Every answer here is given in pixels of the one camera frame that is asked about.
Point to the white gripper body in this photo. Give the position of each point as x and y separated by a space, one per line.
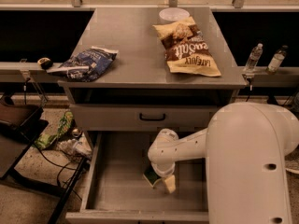
164 171

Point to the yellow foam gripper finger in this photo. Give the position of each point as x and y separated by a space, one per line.
170 183

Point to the green and yellow sponge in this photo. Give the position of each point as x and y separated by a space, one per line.
151 177

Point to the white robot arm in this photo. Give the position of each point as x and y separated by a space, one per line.
244 145

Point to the closed top drawer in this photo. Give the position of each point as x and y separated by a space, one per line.
126 117

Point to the open middle drawer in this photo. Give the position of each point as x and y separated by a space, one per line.
117 192

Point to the grey drawer cabinet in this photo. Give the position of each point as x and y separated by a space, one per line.
139 75

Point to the crumpled clear plastic wrap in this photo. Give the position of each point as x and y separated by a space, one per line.
75 148

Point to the green snack bag on floor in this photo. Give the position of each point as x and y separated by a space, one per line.
45 140

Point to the yellow Late July chip bag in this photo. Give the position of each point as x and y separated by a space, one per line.
186 51

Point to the blue chip bag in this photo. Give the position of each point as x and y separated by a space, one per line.
86 66

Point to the clear water bottle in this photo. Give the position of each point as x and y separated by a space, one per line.
253 58

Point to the dark side table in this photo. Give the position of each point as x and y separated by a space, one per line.
20 127

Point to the black yellow tape measure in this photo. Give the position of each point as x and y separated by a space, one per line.
45 63

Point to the black drawer handle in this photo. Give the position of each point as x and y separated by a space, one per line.
144 117

